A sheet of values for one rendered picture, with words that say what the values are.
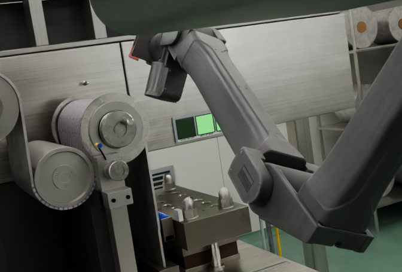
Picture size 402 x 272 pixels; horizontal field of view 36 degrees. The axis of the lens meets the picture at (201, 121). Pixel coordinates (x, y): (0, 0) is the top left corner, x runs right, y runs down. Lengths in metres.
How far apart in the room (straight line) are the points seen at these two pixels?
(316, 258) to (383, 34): 2.83
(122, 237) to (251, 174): 0.63
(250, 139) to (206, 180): 3.63
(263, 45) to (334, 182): 1.24
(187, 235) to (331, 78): 0.84
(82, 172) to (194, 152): 3.07
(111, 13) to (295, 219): 0.48
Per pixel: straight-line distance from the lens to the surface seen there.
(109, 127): 1.24
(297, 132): 2.07
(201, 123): 1.70
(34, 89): 1.56
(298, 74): 1.88
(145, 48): 1.13
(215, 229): 1.35
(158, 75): 1.02
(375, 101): 0.59
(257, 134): 0.73
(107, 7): 0.16
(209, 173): 4.36
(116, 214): 1.24
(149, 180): 1.31
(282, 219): 0.64
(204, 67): 0.88
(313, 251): 2.17
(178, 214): 1.33
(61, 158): 1.25
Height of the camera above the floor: 1.36
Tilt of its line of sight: 6 degrees down
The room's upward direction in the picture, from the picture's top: 9 degrees counter-clockwise
